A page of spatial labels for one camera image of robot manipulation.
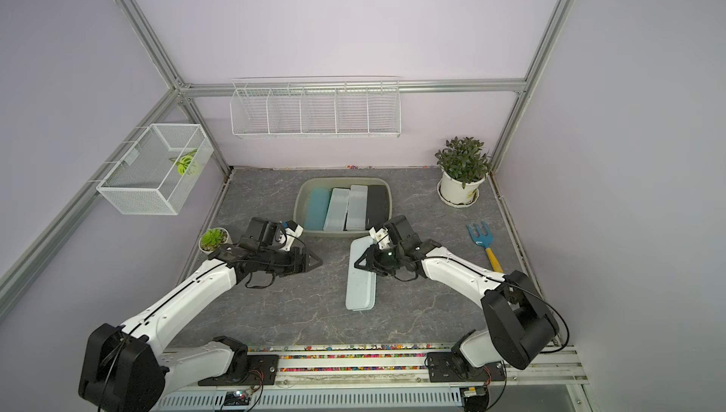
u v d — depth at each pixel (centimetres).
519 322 43
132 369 39
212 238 88
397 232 67
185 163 81
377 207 102
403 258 65
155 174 83
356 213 102
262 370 72
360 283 77
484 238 99
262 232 65
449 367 74
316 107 99
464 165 95
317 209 105
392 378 74
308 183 111
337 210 103
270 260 67
